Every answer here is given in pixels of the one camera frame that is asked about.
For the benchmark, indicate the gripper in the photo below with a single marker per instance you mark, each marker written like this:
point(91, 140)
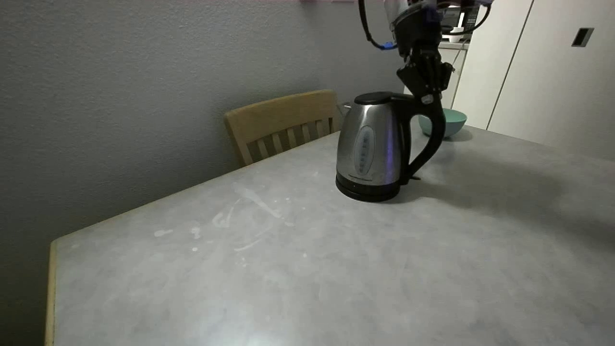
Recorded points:
point(419, 29)

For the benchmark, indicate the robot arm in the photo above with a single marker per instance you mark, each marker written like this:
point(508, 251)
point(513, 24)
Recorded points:
point(396, 8)

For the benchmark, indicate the black kettle lid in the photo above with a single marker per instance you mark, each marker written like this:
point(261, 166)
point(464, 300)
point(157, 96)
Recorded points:
point(374, 98)

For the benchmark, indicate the stainless steel electric kettle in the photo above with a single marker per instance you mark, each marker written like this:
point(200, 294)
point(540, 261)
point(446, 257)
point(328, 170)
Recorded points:
point(372, 149)

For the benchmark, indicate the white low counter cabinet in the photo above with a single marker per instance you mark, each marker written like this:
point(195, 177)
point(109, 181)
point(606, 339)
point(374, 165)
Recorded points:
point(455, 72)

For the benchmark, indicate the teal bowl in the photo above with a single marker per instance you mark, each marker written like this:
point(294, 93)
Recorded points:
point(454, 122)

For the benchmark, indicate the dark countertop appliance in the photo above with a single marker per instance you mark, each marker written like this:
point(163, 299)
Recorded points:
point(456, 18)

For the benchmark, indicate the tall white cabinet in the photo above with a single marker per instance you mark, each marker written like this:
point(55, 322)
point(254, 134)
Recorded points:
point(543, 81)

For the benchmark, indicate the wooden chair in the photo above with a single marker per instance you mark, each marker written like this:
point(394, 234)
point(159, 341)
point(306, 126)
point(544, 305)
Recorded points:
point(278, 126)

